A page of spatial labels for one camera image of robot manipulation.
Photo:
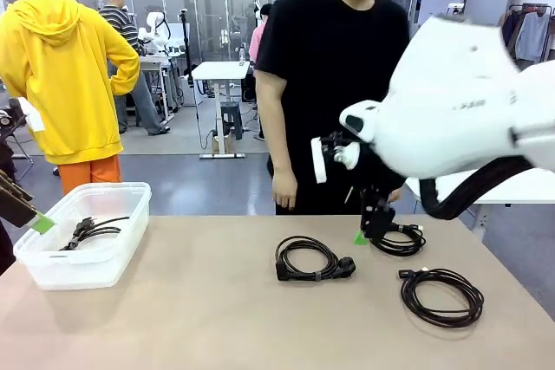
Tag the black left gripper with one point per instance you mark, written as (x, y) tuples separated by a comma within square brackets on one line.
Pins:
[(8, 162)]

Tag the white table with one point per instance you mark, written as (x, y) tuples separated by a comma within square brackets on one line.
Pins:
[(511, 190)]

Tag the person in black T-shirt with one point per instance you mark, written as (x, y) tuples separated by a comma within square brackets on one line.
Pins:
[(325, 62)]

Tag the person's right hand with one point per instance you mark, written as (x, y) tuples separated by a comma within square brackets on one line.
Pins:
[(285, 190)]

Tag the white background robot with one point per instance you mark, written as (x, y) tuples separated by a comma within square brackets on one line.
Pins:
[(155, 25)]

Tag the person's right forearm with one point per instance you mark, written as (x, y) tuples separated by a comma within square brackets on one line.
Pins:
[(282, 149)]

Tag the dark navy garment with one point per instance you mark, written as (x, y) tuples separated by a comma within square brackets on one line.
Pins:
[(512, 36)]

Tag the person in striped shirt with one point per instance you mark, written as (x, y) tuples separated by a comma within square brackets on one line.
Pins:
[(119, 23)]

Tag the person in pink top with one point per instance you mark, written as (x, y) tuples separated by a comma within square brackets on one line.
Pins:
[(256, 45)]

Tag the right wrist camera assembly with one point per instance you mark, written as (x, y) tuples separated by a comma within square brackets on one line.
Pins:
[(318, 162)]

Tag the beige coat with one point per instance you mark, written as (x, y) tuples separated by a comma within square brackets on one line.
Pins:
[(504, 23)]

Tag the dark plastic stool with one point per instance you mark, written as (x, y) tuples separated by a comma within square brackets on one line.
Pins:
[(230, 116)]

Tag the orange shorts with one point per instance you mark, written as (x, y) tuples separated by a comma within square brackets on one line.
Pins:
[(91, 173)]

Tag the black camera tripod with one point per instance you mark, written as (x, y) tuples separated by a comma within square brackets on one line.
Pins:
[(187, 49)]

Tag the white robot workbench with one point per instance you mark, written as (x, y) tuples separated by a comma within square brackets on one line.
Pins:
[(162, 66)]

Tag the yellow hoodie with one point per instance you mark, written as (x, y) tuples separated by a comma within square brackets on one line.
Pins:
[(65, 62)]

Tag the clear plastic storage bin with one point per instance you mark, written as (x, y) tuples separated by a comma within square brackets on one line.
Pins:
[(86, 270)]

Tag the grey sleeveless top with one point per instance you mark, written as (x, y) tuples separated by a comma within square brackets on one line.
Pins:
[(532, 36)]

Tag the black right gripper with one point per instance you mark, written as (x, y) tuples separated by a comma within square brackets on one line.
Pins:
[(375, 205)]

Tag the black clothes rack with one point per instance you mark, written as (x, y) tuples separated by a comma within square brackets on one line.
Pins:
[(531, 7)]

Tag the person's left hand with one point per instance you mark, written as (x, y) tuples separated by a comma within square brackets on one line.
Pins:
[(394, 196)]

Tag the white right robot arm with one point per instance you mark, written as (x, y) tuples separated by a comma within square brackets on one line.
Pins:
[(455, 97)]

